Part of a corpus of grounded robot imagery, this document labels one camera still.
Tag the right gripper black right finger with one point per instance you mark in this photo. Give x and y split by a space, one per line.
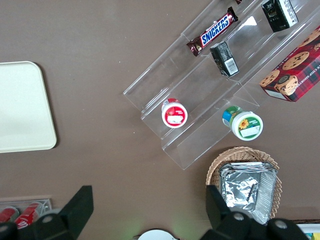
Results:
220 210

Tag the Snickers chocolate bar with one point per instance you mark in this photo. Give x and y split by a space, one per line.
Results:
215 31
238 1

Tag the light wicker basket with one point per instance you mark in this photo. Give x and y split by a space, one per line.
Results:
217 162

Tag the small black carton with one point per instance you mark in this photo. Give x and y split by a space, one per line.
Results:
223 58
278 13

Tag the silver foil pouch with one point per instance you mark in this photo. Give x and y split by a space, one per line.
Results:
240 192

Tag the silver foil tray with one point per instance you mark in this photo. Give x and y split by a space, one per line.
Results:
268 190

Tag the clear acrylic bottle rack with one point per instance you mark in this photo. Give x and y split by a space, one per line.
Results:
46 203

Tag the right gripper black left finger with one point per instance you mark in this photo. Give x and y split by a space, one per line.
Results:
75 210

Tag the green lid white cup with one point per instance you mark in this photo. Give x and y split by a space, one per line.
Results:
246 125

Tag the red tartan cookie box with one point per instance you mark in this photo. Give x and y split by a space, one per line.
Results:
297 70

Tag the clear acrylic stepped display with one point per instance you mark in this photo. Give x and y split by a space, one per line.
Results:
190 85

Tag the red cola bottle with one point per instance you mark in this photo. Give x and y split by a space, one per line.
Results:
27 215
8 215

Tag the cream plastic tray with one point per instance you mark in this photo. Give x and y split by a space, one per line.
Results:
22 107

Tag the white rectangular snack bin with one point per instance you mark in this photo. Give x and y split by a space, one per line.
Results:
310 228

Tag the red lid white cup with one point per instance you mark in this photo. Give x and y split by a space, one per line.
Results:
175 116

